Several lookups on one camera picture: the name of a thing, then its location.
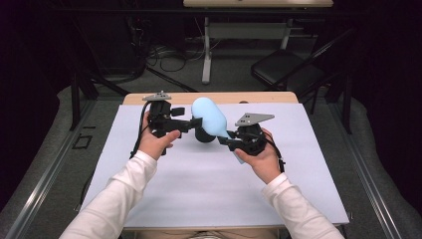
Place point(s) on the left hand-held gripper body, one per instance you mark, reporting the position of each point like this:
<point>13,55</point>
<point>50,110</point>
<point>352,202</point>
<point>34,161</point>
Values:
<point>159,113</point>

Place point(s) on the aluminium floor rail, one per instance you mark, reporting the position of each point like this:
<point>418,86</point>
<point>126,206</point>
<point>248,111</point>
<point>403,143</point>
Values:
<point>370,186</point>
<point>43,186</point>

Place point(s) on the light blue hairbrush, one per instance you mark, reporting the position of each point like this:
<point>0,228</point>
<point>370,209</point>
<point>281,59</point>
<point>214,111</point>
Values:
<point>209,116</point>

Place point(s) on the person's right hand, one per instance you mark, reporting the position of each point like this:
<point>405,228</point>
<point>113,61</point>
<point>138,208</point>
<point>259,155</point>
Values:
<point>265,166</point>

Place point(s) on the person's left hand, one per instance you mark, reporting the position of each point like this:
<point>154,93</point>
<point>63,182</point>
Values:
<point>154,146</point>

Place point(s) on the white-legged wooden desk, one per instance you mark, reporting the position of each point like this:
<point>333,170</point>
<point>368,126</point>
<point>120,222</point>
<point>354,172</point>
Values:
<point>245,30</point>

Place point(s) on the black folding chair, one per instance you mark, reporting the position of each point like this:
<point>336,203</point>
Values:
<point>282,66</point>

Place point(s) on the black metal stand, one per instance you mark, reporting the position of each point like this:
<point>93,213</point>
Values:
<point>347,106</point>
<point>75,99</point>

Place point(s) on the white table mat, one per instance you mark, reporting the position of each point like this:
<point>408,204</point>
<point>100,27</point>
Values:
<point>205,186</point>

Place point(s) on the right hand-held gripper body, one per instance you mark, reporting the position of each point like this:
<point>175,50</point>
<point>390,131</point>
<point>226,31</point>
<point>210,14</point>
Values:
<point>252,139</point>

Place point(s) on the black horizontal frame bar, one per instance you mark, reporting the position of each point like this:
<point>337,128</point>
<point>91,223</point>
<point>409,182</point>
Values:
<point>132,11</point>

